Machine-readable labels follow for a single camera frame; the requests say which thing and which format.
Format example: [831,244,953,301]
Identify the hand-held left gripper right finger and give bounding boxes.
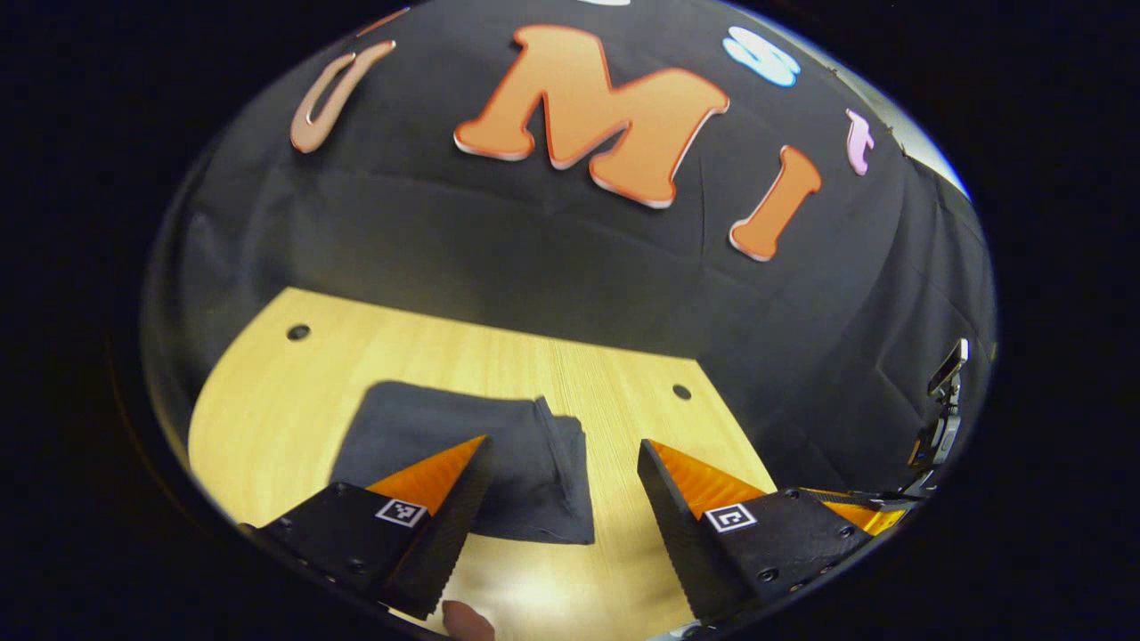
[636,438,883,626]

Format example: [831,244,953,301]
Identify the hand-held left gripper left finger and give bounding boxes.
[254,434,495,621]

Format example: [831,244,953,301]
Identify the dark blue jeans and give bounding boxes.
[330,381,596,546]

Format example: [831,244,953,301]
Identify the black backdrop cloth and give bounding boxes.
[142,0,997,499]

